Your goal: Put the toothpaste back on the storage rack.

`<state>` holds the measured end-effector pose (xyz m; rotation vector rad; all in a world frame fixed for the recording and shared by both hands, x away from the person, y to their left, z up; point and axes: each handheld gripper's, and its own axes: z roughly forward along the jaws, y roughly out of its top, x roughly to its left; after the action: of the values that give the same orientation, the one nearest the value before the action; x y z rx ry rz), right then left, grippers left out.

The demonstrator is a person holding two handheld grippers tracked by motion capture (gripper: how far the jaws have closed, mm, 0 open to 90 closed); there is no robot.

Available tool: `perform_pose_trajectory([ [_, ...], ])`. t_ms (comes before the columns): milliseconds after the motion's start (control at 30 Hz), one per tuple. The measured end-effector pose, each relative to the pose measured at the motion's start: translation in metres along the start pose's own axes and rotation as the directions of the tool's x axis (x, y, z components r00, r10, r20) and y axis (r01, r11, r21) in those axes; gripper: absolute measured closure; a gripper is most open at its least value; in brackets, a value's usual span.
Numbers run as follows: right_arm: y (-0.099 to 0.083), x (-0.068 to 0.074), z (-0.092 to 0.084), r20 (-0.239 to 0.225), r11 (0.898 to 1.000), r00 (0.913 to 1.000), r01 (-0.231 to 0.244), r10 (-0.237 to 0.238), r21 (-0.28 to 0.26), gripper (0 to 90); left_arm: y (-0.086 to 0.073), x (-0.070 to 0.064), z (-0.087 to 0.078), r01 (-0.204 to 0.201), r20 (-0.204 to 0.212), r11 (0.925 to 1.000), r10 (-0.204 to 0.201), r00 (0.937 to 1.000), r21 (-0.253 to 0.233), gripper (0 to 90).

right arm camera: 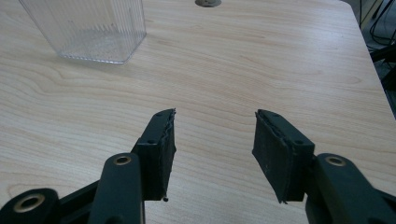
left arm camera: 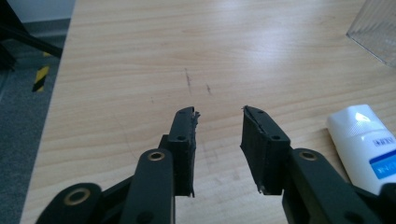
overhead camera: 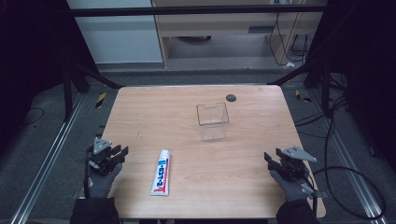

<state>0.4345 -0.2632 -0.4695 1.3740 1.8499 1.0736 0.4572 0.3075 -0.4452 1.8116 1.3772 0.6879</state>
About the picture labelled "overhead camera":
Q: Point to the white toothpaste tube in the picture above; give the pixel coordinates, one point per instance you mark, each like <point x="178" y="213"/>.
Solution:
<point x="161" y="174"/>

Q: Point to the dark round table grommet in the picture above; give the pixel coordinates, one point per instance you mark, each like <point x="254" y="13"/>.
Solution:
<point x="231" y="98"/>

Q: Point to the person's right hand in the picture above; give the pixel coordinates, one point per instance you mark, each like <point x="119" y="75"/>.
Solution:
<point x="292" y="189"/>

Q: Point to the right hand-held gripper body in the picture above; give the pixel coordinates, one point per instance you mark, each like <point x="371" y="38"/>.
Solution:
<point x="294" y="165"/>

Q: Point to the white cabinet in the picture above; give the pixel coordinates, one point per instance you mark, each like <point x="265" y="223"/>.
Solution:
<point x="118" y="37"/>

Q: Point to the person's left hand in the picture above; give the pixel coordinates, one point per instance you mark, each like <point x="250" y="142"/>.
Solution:
<point x="99" y="185"/>

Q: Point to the light wooden desk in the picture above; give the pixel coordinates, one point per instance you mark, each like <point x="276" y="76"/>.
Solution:
<point x="218" y="26"/>

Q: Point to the aluminium floor rail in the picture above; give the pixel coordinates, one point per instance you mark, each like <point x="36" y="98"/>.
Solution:
<point x="351" y="174"/>
<point x="46" y="165"/>

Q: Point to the black horizontal frame bar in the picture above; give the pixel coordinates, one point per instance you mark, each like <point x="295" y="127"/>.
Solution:
<point x="186" y="10"/>

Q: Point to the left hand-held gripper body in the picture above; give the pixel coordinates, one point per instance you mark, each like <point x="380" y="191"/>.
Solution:
<point x="101" y="157"/>

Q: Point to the yellow black striped tape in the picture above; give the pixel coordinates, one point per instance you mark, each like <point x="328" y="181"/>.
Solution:
<point x="302" y="97"/>
<point x="100" y="100"/>

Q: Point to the clear plastic container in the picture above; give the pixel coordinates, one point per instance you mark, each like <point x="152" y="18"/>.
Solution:
<point x="213" y="121"/>

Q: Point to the black metal stand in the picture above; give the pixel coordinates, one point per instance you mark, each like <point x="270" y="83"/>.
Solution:
<point x="67" y="93"/>
<point x="325" y="90"/>

